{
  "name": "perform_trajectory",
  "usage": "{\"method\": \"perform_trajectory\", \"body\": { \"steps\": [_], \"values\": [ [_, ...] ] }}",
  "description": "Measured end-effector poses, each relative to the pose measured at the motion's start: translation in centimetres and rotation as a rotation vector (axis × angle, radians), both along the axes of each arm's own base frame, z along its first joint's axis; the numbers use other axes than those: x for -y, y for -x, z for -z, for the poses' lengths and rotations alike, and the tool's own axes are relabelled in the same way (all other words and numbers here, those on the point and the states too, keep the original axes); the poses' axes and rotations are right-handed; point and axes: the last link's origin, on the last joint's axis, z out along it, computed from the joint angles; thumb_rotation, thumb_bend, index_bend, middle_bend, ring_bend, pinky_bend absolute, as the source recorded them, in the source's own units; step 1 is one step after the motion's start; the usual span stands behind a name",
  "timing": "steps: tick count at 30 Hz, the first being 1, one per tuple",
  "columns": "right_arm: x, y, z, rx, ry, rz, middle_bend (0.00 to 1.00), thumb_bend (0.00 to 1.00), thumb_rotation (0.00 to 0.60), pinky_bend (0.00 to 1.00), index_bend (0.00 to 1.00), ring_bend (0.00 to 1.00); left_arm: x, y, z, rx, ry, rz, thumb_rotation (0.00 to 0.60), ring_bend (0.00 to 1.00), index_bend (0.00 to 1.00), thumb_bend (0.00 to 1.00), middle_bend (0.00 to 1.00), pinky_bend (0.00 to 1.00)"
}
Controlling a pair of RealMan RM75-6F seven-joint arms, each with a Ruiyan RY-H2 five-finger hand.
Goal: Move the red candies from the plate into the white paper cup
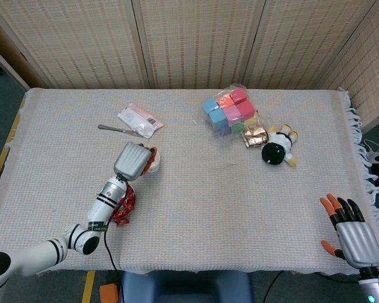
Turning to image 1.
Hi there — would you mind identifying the round metal plate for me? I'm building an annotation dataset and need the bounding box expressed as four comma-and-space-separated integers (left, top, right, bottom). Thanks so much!
110, 184, 137, 222

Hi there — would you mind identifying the orange foam block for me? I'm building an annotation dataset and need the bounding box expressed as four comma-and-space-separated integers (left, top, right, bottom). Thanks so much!
216, 94, 236, 108

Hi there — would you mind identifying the black floor cable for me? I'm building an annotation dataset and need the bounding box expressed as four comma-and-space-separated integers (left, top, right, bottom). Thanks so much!
262, 270, 285, 303

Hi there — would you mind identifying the orange box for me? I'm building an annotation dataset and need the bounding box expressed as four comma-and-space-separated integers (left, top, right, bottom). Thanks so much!
99, 283, 119, 303

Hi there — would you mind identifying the black headed plush doll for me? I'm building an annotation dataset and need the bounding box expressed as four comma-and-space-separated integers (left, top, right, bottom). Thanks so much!
260, 124, 299, 167

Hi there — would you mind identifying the white pink tissue packet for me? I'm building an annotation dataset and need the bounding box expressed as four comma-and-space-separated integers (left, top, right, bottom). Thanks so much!
116, 103, 164, 140

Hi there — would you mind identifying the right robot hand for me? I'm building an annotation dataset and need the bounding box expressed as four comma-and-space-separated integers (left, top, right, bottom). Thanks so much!
319, 193, 379, 270

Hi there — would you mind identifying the red foam block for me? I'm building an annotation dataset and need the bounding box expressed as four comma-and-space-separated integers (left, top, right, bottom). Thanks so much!
236, 100, 256, 120
229, 88, 249, 104

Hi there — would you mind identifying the blue chair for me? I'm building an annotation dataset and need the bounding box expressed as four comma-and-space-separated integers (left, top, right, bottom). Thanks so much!
119, 270, 255, 303

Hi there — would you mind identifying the beige waffle tablecloth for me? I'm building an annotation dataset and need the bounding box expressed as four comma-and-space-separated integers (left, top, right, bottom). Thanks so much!
0, 87, 379, 276

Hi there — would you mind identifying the clear plastic bag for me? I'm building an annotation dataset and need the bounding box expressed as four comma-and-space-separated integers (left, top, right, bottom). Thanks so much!
197, 83, 271, 143

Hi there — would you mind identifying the yellow foam block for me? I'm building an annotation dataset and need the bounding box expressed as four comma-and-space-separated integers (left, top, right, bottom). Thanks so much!
244, 112, 260, 127

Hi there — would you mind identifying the white paper cup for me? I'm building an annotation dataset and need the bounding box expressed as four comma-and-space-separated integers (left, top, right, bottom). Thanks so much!
145, 148, 162, 174

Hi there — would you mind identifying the gold foil packet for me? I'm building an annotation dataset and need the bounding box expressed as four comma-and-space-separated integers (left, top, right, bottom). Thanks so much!
241, 124, 270, 149

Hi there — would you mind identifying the light blue foam block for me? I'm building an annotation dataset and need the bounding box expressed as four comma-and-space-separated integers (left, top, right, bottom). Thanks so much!
208, 108, 228, 131
202, 97, 220, 115

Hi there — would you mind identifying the metal butter knife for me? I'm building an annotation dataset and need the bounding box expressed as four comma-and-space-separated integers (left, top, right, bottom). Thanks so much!
97, 124, 145, 138

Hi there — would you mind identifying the pink foam block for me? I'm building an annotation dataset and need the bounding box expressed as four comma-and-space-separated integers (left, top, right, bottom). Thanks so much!
224, 105, 243, 124

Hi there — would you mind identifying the woven folding screen panel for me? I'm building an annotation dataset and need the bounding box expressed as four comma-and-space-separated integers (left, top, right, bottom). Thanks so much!
0, 0, 151, 90
0, 12, 31, 91
318, 0, 379, 127
241, 0, 379, 90
131, 0, 268, 90

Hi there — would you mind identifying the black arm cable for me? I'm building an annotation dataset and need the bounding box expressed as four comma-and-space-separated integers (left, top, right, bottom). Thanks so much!
103, 176, 130, 303

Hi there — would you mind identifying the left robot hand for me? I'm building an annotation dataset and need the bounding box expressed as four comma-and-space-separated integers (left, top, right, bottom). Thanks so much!
112, 141, 160, 182

